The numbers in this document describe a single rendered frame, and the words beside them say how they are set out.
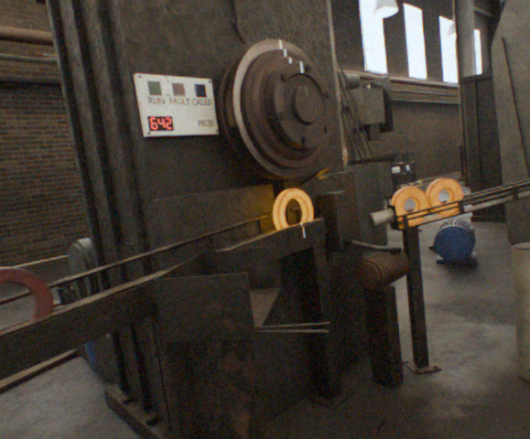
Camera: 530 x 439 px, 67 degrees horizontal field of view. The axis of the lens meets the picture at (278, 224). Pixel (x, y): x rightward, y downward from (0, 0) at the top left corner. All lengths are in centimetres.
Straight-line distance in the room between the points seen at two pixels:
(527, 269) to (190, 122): 130
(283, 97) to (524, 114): 282
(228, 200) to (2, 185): 602
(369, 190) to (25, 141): 528
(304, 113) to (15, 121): 630
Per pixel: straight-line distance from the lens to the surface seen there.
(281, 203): 140
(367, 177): 412
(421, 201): 174
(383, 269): 158
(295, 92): 136
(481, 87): 551
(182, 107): 135
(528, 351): 184
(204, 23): 151
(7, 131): 730
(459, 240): 336
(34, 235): 724
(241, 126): 129
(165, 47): 140
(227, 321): 83
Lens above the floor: 90
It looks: 7 degrees down
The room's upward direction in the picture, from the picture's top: 7 degrees counter-clockwise
